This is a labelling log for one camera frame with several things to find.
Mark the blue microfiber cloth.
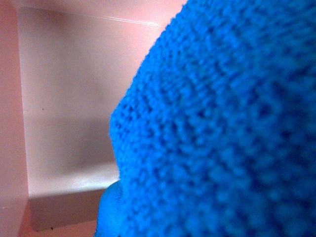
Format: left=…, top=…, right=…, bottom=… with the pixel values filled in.
left=95, top=0, right=316, bottom=237

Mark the pink plastic box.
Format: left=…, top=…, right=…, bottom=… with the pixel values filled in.
left=0, top=0, right=184, bottom=237

